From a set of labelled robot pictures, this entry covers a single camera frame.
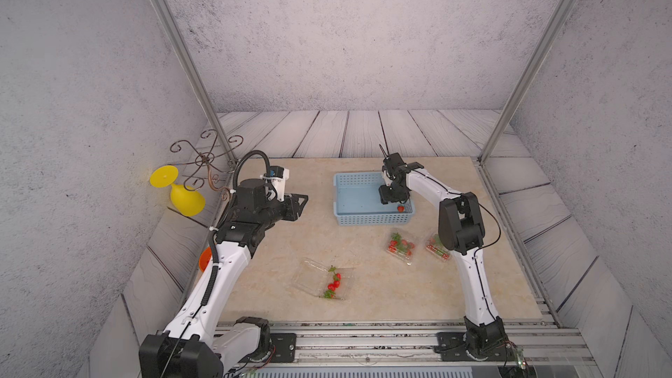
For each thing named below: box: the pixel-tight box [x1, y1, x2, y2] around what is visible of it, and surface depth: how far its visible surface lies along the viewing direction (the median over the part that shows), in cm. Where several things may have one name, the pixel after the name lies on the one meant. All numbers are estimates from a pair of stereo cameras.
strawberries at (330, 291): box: [323, 266, 343, 300], surface depth 85 cm
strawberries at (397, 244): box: [387, 232, 415, 257], surface depth 95 cm
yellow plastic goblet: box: [149, 165, 206, 217], surface depth 76 cm
